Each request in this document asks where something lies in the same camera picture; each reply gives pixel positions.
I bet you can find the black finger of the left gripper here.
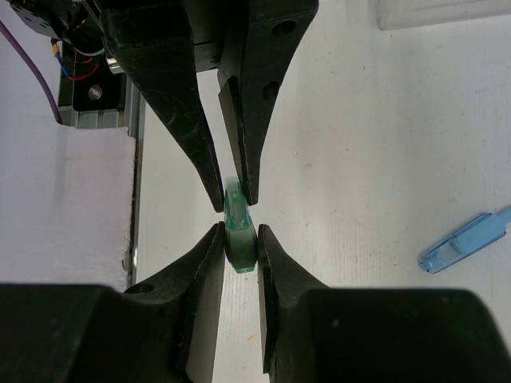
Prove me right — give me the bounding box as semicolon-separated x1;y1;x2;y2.
99;1;224;212
218;0;319;205

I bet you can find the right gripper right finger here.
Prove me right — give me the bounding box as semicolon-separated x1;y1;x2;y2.
257;224;510;382

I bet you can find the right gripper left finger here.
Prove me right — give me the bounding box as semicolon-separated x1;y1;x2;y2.
1;223;225;382

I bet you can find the green transparent highlighter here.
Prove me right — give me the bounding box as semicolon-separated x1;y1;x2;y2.
224;177;257;274

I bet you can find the blue transparent highlighter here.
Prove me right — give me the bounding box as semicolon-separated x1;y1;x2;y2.
418;207;510;274

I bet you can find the clear transparent container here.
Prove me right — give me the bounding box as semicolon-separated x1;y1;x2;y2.
377;0;510;30

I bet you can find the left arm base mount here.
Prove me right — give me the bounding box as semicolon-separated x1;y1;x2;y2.
1;0;141;136

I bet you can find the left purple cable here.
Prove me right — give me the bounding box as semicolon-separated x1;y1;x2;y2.
0;19;63;123

